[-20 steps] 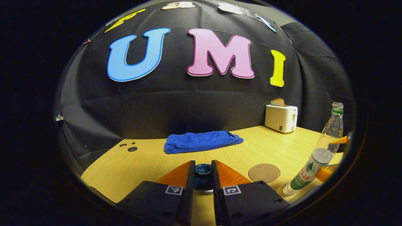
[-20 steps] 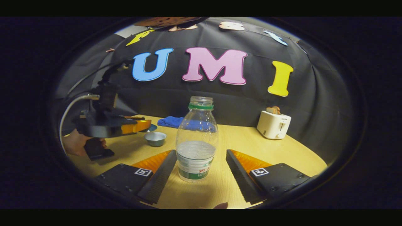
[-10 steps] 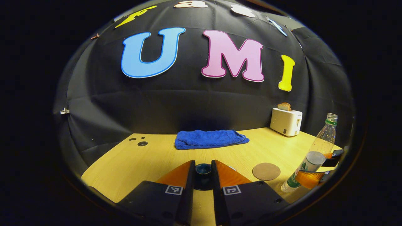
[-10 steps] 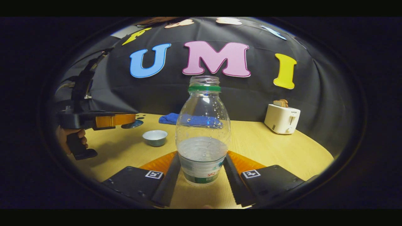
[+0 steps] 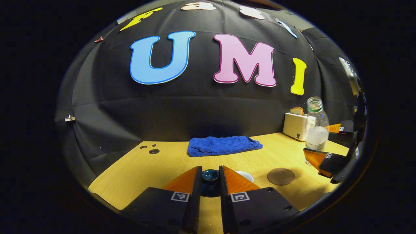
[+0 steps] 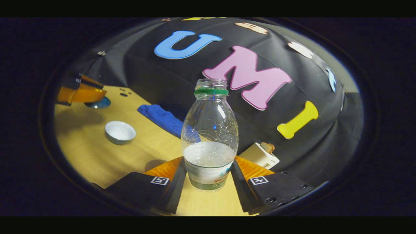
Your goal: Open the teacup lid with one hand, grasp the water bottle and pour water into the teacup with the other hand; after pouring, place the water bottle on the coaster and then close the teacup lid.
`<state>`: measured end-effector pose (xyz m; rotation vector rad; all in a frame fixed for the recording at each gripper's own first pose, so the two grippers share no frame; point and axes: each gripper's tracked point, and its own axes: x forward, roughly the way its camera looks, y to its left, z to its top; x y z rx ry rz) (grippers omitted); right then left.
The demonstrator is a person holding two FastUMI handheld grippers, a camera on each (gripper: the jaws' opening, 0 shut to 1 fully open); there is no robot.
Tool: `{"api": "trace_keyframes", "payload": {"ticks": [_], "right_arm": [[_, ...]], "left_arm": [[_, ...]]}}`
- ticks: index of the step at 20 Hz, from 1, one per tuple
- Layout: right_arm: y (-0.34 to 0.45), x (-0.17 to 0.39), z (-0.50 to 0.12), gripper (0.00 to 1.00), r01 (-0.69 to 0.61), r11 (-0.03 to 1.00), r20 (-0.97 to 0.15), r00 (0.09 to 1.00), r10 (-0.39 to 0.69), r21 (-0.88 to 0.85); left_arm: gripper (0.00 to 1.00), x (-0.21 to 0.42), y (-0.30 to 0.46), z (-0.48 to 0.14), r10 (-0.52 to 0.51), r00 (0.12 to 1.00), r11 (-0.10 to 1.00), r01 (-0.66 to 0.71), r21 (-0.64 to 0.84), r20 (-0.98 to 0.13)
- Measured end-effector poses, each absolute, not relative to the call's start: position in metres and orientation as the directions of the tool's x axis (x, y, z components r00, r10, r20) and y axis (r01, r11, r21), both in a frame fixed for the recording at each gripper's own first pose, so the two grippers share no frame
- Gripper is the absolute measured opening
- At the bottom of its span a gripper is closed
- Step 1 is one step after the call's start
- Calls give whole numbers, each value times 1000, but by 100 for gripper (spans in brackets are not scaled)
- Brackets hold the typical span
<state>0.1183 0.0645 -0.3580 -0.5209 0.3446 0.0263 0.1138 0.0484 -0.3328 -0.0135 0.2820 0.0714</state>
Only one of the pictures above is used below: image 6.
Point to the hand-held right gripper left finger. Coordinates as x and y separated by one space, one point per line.
175 195

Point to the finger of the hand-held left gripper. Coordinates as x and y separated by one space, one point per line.
87 81
81 95

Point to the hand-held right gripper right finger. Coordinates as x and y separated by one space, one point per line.
242 191

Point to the teal teacup lid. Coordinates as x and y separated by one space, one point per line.
100 104

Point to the white teacup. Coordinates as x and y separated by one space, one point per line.
120 131

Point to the clear plastic water bottle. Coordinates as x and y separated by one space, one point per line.
209 130

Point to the white metal clip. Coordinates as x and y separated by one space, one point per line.
101 52

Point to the white toaster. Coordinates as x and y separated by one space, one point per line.
256 157

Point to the toast slice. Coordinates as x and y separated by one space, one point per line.
268 147

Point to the black backdrop cloth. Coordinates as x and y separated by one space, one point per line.
162 78

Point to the blue towel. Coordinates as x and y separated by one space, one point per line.
159 117

